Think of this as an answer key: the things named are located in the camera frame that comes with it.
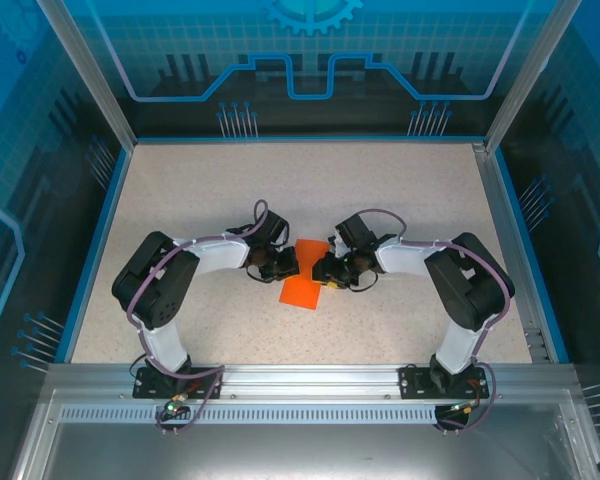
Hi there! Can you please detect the orange paper sheet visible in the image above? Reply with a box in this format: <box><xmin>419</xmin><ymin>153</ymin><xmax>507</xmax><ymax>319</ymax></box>
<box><xmin>278</xmin><ymin>238</ymin><xmax>331</xmax><ymax>311</ymax></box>

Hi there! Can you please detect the brushed steel tray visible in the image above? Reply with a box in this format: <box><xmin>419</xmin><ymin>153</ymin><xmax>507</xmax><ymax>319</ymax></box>
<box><xmin>7</xmin><ymin>388</ymin><xmax>600</xmax><ymax>480</ymax></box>

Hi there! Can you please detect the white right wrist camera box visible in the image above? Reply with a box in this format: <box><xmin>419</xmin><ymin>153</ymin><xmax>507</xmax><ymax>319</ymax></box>
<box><xmin>328</xmin><ymin>227</ymin><xmax>350</xmax><ymax>260</ymax></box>

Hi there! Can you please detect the long aluminium mounting rail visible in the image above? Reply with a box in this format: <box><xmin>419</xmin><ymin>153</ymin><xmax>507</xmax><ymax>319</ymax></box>
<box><xmin>46</xmin><ymin>363</ymin><xmax>577</xmax><ymax>401</ymax></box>

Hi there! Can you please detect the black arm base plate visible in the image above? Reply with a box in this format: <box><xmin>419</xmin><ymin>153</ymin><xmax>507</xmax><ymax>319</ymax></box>
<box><xmin>398</xmin><ymin>364</ymin><xmax>491</xmax><ymax>400</ymax></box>
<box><xmin>132</xmin><ymin>366</ymin><xmax>225</xmax><ymax>400</ymax></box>

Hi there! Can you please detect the slotted grey cable duct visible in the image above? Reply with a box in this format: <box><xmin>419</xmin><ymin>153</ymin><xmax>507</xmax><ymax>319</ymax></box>
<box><xmin>58</xmin><ymin>404</ymin><xmax>486</xmax><ymax>427</ymax></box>

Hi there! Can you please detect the aluminium table edge rail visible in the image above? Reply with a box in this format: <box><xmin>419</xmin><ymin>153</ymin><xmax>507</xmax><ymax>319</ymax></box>
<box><xmin>471</xmin><ymin>141</ymin><xmax>555</xmax><ymax>365</ymax></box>

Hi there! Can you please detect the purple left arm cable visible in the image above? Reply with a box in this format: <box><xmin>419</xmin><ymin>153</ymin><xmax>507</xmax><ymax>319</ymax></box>
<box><xmin>127</xmin><ymin>199</ymin><xmax>270</xmax><ymax>436</ymax></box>

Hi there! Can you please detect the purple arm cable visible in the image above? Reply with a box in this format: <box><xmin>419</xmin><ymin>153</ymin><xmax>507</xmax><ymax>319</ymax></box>
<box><xmin>352</xmin><ymin>208</ymin><xmax>515</xmax><ymax>432</ymax></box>
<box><xmin>127</xmin><ymin>199</ymin><xmax>270</xmax><ymax>436</ymax></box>

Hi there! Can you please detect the small cable connector plug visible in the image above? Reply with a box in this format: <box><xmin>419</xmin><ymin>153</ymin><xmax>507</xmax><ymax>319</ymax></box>
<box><xmin>162</xmin><ymin>392</ymin><xmax>192</xmax><ymax>417</ymax></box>
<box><xmin>447</xmin><ymin>399</ymin><xmax>481</xmax><ymax>417</ymax></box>

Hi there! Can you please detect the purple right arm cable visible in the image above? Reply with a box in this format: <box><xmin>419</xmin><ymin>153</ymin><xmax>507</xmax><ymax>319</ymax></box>
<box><xmin>352</xmin><ymin>208</ymin><xmax>515</xmax><ymax>432</ymax></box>

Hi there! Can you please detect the aluminium frame post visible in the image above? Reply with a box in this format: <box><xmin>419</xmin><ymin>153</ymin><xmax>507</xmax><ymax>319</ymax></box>
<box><xmin>33</xmin><ymin>0</ymin><xmax>139</xmax><ymax>150</ymax></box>
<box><xmin>483</xmin><ymin>0</ymin><xmax>585</xmax><ymax>154</ymax></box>

